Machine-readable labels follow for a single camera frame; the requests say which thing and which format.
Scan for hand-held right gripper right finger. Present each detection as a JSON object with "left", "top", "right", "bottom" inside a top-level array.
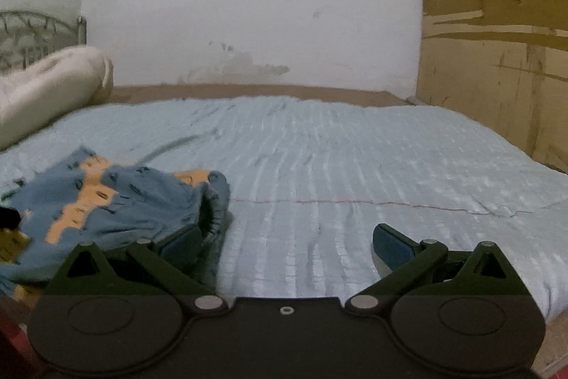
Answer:
[{"left": 345, "top": 223, "right": 533, "bottom": 315}]

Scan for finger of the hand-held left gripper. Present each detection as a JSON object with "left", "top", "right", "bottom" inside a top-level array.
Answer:
[{"left": 0, "top": 207, "right": 21, "bottom": 231}]

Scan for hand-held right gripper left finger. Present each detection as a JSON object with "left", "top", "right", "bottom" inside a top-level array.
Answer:
[{"left": 44, "top": 225, "right": 228, "bottom": 316}]

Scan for blue pants with orange print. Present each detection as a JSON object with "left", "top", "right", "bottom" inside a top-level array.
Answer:
[{"left": 0, "top": 146, "right": 234, "bottom": 295}]

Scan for light blue quilted blanket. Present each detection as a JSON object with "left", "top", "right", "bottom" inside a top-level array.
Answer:
[{"left": 0, "top": 96, "right": 568, "bottom": 324}]

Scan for red bed base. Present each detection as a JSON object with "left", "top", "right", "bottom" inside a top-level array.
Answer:
[{"left": 0, "top": 299, "right": 37, "bottom": 379}]

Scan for white bolster pillow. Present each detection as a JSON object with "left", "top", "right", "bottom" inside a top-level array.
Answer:
[{"left": 0, "top": 46, "right": 115, "bottom": 151}]

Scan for metal bed headboard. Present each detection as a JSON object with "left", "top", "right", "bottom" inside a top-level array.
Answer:
[{"left": 0, "top": 10, "right": 88, "bottom": 73}]

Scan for beige mattress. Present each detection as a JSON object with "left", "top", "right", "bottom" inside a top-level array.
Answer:
[{"left": 532, "top": 310, "right": 568, "bottom": 366}]

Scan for plywood board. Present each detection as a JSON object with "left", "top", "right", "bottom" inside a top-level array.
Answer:
[{"left": 416, "top": 0, "right": 568, "bottom": 175}]

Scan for brown bed frame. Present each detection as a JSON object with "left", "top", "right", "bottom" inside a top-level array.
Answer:
[{"left": 109, "top": 83, "right": 415, "bottom": 107}]

